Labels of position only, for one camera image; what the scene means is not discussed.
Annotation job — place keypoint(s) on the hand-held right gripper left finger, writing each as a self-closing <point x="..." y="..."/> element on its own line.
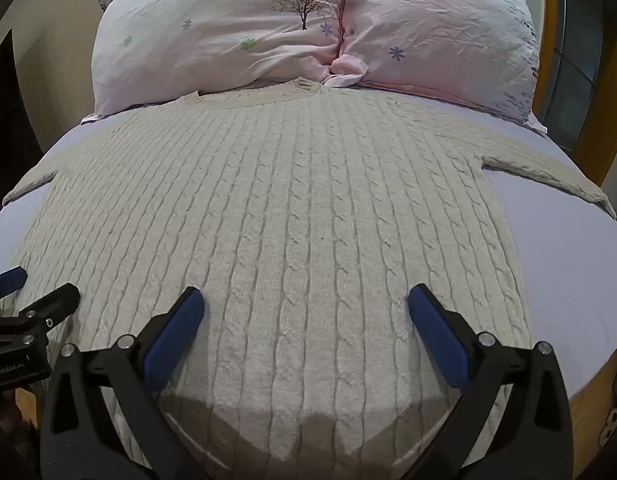
<point x="174" y="331"/>

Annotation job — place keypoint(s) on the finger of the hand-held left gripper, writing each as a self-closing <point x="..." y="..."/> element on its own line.
<point x="8" y="280"/>
<point x="56" y="305"/>

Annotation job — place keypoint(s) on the pink floral pillow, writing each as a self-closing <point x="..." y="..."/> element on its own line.
<point x="213" y="35"/>
<point x="438" y="35"/>

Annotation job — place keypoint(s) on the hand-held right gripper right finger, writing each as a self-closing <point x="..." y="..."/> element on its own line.
<point x="433" y="331"/>

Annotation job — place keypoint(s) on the dark window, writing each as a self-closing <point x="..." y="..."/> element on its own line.
<point x="580" y="60"/>

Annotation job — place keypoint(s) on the lavender bed sheet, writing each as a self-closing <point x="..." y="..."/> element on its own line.
<point x="553" y="260"/>

